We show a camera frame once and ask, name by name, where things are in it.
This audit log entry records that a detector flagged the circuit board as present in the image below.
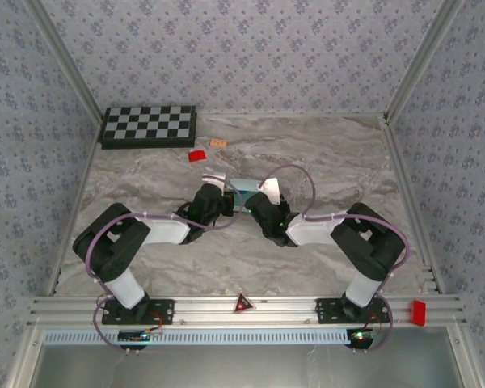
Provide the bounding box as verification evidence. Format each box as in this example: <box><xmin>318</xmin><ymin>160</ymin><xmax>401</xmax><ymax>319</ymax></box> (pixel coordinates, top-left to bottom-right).
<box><xmin>117</xmin><ymin>329</ymin><xmax>153</xmax><ymax>344</ymax></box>
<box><xmin>346</xmin><ymin>327</ymin><xmax>379</xmax><ymax>348</ymax></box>

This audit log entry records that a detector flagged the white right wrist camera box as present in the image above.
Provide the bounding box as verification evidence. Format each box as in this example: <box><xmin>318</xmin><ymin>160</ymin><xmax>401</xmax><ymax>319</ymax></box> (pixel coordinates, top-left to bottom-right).
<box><xmin>257</xmin><ymin>177</ymin><xmax>281</xmax><ymax>206</ymax></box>

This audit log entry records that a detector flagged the left circuit board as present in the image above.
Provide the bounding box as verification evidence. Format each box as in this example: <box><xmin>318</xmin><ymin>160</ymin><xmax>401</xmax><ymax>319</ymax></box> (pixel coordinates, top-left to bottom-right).
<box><xmin>117</xmin><ymin>329</ymin><xmax>153</xmax><ymax>344</ymax></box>

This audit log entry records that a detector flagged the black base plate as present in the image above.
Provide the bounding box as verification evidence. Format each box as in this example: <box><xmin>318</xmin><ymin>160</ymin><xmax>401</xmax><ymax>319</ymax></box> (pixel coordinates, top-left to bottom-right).
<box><xmin>314</xmin><ymin>297</ymin><xmax>390</xmax><ymax>324</ymax></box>
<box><xmin>101</xmin><ymin>297</ymin><xmax>175</xmax><ymax>326</ymax></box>

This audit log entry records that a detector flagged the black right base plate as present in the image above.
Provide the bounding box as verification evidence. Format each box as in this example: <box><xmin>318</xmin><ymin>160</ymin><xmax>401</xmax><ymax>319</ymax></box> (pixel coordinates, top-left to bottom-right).
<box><xmin>314</xmin><ymin>297</ymin><xmax>390</xmax><ymax>324</ymax></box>

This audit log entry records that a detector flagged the aluminium mounting rail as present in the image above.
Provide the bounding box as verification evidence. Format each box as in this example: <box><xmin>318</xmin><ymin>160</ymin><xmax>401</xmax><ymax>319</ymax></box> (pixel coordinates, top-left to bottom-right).
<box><xmin>27</xmin><ymin>294</ymin><xmax>468</xmax><ymax>327</ymax></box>

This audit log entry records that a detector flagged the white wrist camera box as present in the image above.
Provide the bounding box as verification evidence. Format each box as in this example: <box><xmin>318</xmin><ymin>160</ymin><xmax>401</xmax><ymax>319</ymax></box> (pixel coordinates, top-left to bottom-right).
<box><xmin>257</xmin><ymin>177</ymin><xmax>281</xmax><ymax>206</ymax></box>
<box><xmin>200</xmin><ymin>172</ymin><xmax>228</xmax><ymax>192</ymax></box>

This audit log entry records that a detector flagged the light blue paper box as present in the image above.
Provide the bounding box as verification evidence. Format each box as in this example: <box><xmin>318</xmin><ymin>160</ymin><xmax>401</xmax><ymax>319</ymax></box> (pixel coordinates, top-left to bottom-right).
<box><xmin>226</xmin><ymin>177</ymin><xmax>268</xmax><ymax>213</ymax></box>

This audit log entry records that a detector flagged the right circuit board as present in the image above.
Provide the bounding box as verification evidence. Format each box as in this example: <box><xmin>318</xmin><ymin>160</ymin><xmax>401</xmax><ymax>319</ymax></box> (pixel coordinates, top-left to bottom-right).
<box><xmin>346</xmin><ymin>327</ymin><xmax>379</xmax><ymax>348</ymax></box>

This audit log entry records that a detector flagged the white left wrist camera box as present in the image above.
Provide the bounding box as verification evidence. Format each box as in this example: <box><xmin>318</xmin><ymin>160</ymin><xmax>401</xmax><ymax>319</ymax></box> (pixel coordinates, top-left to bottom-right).
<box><xmin>200</xmin><ymin>172</ymin><xmax>228</xmax><ymax>192</ymax></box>

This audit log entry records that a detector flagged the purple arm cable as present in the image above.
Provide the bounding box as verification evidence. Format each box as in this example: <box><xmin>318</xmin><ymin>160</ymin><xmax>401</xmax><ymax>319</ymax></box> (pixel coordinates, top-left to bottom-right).
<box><xmin>258</xmin><ymin>164</ymin><xmax>412</xmax><ymax>355</ymax></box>
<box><xmin>87</xmin><ymin>174</ymin><xmax>244</xmax><ymax>355</ymax></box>

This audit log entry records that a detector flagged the aluminium side rail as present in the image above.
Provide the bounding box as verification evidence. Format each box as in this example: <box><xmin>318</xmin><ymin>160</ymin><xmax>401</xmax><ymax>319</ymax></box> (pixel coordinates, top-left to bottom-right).
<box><xmin>46</xmin><ymin>116</ymin><xmax>106</xmax><ymax>296</ymax></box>
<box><xmin>379</xmin><ymin>115</ymin><xmax>445</xmax><ymax>294</ymax></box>

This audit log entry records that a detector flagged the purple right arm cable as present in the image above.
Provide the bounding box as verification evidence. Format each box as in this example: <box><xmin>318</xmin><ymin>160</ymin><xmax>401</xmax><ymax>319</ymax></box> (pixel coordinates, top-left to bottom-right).
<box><xmin>258</xmin><ymin>164</ymin><xmax>412</xmax><ymax>355</ymax></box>

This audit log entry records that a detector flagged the aluminium back rail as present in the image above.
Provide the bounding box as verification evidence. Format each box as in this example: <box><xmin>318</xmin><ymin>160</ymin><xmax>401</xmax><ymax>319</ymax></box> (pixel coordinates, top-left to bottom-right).
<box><xmin>196</xmin><ymin>111</ymin><xmax>389</xmax><ymax>120</ymax></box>

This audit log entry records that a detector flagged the red black triangle sign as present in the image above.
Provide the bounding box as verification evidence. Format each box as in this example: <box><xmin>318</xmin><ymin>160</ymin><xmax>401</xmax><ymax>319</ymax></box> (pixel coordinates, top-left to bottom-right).
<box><xmin>233</xmin><ymin>292</ymin><xmax>255</xmax><ymax>314</ymax></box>

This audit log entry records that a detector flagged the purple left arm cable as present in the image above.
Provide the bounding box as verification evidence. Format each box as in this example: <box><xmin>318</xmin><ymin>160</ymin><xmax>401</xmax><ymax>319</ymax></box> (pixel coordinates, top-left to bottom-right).
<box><xmin>87</xmin><ymin>174</ymin><xmax>244</xmax><ymax>355</ymax></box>

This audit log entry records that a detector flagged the slotted grey cable duct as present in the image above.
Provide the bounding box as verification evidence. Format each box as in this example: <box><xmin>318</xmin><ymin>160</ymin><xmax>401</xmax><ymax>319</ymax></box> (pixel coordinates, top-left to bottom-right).
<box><xmin>43</xmin><ymin>327</ymin><xmax>351</xmax><ymax>345</ymax></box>

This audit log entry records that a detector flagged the aluminium frame post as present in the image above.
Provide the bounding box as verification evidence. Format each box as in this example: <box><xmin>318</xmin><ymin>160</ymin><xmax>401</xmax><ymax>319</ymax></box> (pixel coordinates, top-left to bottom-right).
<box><xmin>23</xmin><ymin>0</ymin><xmax>106</xmax><ymax>126</ymax></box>
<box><xmin>386</xmin><ymin>0</ymin><xmax>468</xmax><ymax>122</ymax></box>

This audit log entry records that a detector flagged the red block on rail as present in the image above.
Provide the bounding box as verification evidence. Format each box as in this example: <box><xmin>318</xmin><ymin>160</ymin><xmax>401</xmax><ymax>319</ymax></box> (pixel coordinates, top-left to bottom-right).
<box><xmin>410</xmin><ymin>299</ymin><xmax>428</xmax><ymax>327</ymax></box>

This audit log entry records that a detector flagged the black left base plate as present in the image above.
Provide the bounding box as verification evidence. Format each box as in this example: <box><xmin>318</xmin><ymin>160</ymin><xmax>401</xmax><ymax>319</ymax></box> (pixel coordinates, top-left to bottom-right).
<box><xmin>101</xmin><ymin>297</ymin><xmax>175</xmax><ymax>326</ymax></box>

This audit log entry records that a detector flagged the black grey chessboard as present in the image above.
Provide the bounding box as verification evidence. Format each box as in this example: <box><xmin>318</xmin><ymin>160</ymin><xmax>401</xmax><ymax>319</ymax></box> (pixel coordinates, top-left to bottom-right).
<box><xmin>96</xmin><ymin>105</ymin><xmax>198</xmax><ymax>150</ymax></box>

